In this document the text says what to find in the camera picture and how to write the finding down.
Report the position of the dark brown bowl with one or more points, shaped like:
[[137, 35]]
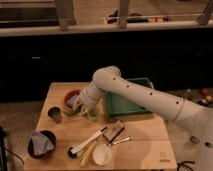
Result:
[[52, 138]]

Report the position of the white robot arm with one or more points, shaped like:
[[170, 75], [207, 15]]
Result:
[[194, 118]]

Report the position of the grey blue cloth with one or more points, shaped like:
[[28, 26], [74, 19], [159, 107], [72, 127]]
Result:
[[41, 143]]

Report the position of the metal cup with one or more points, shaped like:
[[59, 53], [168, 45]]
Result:
[[55, 114]]

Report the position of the yellow utensil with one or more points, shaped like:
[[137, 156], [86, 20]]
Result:
[[85, 156]]

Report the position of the blue sponge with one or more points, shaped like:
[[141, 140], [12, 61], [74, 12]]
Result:
[[70, 102]]

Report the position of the green plastic cup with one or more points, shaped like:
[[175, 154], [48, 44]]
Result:
[[92, 114]]

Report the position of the white measuring spoon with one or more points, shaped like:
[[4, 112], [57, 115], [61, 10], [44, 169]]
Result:
[[102, 154]]

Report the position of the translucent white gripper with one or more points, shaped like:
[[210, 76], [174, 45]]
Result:
[[79, 107]]

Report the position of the green plastic tray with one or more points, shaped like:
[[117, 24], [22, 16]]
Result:
[[117, 106]]

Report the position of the orange bowl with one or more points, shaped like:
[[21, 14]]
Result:
[[68, 95]]

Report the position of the black stand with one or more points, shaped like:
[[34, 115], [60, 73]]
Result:
[[3, 159]]

